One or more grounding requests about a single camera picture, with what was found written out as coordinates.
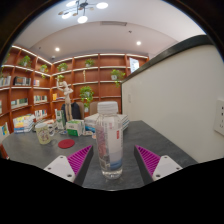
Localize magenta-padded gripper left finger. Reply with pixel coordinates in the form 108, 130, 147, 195
43, 144, 94, 186

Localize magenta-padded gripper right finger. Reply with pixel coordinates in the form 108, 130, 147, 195
133, 145, 183, 184

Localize clear plastic water bottle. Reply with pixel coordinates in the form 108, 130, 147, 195
95, 100, 124, 181

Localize flat round red coaster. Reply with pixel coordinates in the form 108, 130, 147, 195
57, 138, 76, 150

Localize yellow striped ceramic mug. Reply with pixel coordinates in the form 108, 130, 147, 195
34, 122, 56, 145

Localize green and white box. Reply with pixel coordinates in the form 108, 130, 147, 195
65, 119, 86, 138

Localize dark book stack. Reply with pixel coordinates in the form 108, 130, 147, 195
44, 119, 59, 129

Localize tall white green carton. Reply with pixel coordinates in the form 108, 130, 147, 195
54, 109, 67, 131

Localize colourful book stack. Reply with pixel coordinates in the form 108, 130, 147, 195
12, 114, 36, 134

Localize wooden artist mannequin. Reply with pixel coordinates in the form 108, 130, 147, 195
55, 79, 74, 123

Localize beige chair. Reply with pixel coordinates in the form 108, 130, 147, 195
88, 100, 100, 117

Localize ceiling lamp with round lights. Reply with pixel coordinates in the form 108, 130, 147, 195
58, 0, 110, 24

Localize white wall socket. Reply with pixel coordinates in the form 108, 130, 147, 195
213, 98, 224, 137

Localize wooden wall shelf unit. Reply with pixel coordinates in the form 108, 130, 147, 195
0, 44, 150, 134

